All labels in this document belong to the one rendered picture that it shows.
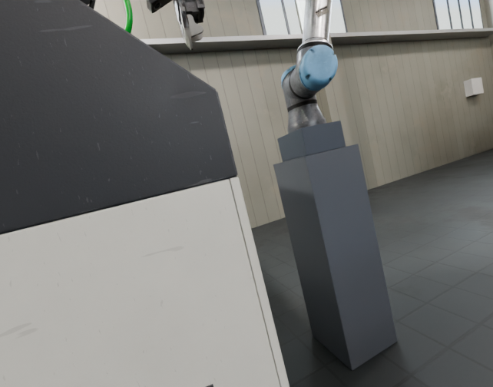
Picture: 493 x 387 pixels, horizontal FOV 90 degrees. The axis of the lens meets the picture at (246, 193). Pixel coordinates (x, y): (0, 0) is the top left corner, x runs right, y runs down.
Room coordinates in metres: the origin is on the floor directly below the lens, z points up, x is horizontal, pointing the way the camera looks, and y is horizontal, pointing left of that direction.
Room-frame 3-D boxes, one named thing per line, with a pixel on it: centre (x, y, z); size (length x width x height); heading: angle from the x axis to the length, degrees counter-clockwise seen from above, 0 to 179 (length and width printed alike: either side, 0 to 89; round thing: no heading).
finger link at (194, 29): (0.79, 0.04, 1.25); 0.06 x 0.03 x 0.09; 104
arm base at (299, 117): (0.98, -0.29, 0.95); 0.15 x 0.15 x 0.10
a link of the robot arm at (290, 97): (0.98, -0.29, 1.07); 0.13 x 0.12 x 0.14; 7
